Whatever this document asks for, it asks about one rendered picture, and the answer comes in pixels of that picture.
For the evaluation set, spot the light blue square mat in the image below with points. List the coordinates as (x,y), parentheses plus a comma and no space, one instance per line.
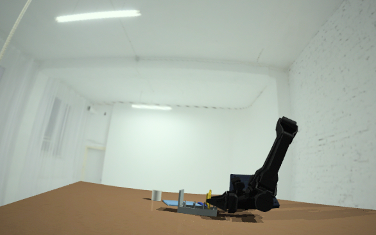
(175,203)

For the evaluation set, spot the yellow round plate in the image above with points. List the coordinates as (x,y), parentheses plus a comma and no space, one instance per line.
(208,195)

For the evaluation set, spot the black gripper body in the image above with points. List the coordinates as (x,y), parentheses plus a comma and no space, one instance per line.
(235,202)

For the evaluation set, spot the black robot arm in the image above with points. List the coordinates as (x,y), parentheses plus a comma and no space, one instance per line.
(263,184)

